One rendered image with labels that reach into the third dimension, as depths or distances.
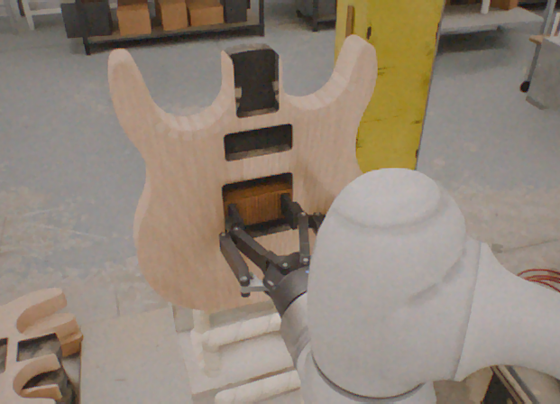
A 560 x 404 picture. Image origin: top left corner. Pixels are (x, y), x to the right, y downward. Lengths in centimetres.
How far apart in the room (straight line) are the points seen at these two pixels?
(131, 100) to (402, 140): 161
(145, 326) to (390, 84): 120
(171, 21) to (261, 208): 506
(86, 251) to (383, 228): 278
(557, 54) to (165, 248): 87
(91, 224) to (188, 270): 248
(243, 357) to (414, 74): 127
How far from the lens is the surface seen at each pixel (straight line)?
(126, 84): 63
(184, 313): 114
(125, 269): 290
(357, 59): 70
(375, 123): 205
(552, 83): 126
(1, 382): 119
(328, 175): 76
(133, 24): 569
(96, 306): 145
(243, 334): 102
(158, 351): 127
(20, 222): 343
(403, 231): 34
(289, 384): 105
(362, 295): 36
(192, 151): 68
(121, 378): 125
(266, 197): 74
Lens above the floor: 190
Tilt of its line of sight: 36 degrees down
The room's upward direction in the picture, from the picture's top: straight up
